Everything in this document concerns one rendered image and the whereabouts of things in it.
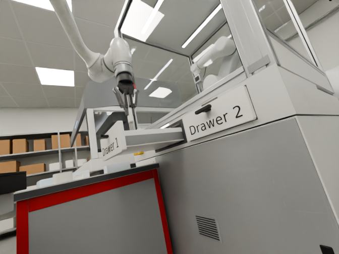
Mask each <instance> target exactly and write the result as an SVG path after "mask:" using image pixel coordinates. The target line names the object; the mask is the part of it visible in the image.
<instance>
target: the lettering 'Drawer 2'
mask: <svg viewBox="0 0 339 254"><path fill-rule="evenodd" d="M236 107H238V108H239V110H238V113H237V115H236V118H238V117H241V116H243V115H240V116H238V114H239V112H240V107H239V106H235V107H233V109H234V108H236ZM226 114H227V113H226ZM226 114H223V116H224V119H225V122H226V118H225V115H226ZM219 117H220V116H218V117H217V118H219ZM217 118H216V123H217V124H222V123H223V122H222V123H218V121H220V120H222V118H221V117H220V120H217ZM206 123H207V125H208V127H209V128H210V123H211V124H212V122H211V120H210V121H209V124H208V122H206ZM202 124H203V125H204V126H202V127H201V130H202V131H204V130H206V126H205V124H204V123H202ZM202 124H201V125H202ZM212 126H213V127H214V119H213V124H212ZM191 127H194V126H193V125H192V126H190V127H189V128H190V132H191ZM203 127H205V129H204V130H203V129H202V128H203ZM194 130H195V132H196V129H195V127H194ZM195 132H194V133H195ZM194 133H193V134H194ZM193 134H192V132H191V135H193Z"/></svg>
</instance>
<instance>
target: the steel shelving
mask: <svg viewBox="0 0 339 254"><path fill-rule="evenodd" d="M72 131H73V130H70V131H59V130H58V131H55V132H40V133H24V134H9V135H0V140H11V141H13V140H16V139H26V140H33V139H45V138H51V135H58V143H59V148H58V149H51V150H43V151H34V152H25V153H17V154H8V155H0V161H2V160H10V159H18V158H26V157H33V156H41V155H49V154H57V153H59V161H60V169H58V170H52V171H46V172H40V173H35V174H28V175H26V178H29V177H34V176H40V175H46V174H51V173H57V172H60V173H63V171H68V170H73V167H69V168H64V169H63V159H62V153H65V152H72V148H71V147H69V148H60V135H65V134H69V135H70V136H71V135H72ZM61 163H62V166H61ZM14 230H17V226H15V227H14V228H11V229H8V230H4V231H1V232H0V234H4V233H7V232H10V231H14Z"/></svg>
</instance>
